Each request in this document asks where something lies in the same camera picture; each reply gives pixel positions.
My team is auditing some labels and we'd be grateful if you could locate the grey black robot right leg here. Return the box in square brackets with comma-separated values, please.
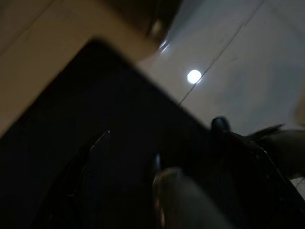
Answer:
[211, 116, 305, 229]

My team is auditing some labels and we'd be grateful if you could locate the black floor mat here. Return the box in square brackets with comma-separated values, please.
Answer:
[0, 39, 216, 229]

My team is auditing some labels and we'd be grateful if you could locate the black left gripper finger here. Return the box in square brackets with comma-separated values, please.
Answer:
[47, 130, 112, 229]

